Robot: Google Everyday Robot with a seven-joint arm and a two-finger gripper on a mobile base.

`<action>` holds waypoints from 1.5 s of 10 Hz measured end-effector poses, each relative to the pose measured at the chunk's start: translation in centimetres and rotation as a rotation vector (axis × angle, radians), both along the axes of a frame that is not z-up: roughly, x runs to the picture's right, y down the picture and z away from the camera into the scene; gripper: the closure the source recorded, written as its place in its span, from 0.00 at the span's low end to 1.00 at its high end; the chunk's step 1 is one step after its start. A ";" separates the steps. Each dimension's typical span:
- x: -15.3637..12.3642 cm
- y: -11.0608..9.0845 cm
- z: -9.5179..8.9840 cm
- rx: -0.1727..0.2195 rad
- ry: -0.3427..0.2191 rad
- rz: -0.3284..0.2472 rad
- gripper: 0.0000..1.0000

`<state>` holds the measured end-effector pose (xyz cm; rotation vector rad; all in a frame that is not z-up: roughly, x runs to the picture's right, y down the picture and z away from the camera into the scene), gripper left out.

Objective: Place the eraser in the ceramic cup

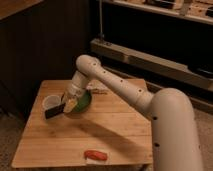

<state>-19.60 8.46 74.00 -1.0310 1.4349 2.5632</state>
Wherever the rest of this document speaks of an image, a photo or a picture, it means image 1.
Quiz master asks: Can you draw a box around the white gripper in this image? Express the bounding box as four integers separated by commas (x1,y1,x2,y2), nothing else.
62,83,85,113

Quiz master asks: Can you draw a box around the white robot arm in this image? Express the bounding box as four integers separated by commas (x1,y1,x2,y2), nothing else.
62,55,204,171

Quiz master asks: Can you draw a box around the green bowl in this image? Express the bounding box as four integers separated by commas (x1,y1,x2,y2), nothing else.
71,90,92,114

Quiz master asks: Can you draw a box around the white and red packet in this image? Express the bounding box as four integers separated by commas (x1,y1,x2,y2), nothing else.
87,84,108,94

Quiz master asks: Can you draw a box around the orange sushi toy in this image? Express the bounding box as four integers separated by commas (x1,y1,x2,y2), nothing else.
84,150,108,161

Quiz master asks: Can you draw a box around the metal pole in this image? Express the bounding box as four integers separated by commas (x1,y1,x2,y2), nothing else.
99,0,104,42

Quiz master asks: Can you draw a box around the wooden shelf rail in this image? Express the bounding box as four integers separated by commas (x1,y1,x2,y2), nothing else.
90,39,213,92

